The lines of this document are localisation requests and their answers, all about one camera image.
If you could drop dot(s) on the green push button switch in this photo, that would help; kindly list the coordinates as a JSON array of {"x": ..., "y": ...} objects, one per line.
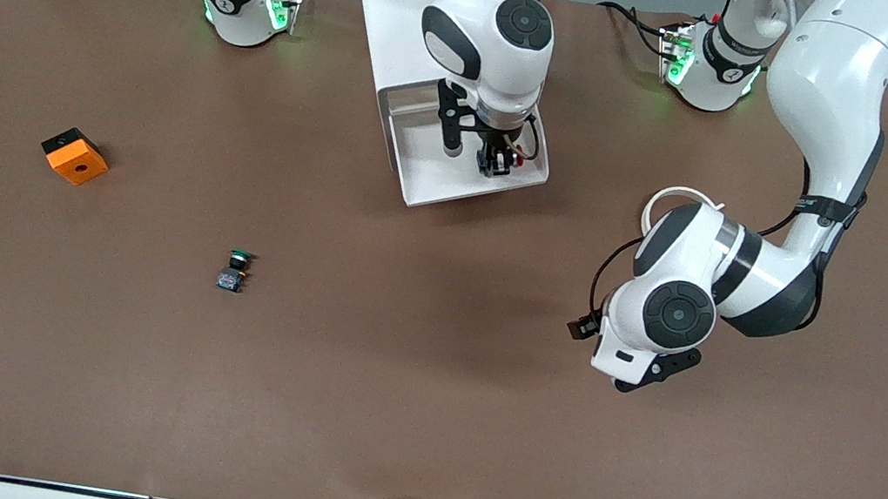
[{"x": 230, "y": 281}]

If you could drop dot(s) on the orange and black button box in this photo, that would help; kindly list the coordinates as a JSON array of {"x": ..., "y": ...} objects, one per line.
[{"x": 78, "y": 164}]

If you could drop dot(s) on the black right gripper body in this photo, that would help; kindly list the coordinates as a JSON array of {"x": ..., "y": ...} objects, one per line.
[{"x": 496, "y": 151}]

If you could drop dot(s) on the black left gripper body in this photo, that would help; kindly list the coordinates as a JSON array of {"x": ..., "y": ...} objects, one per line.
[{"x": 584, "y": 327}]

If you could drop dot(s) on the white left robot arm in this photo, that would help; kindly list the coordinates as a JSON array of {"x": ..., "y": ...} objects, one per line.
[{"x": 839, "y": 80}]

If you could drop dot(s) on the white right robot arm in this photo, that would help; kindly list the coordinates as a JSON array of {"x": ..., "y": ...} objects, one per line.
[{"x": 485, "y": 35}]

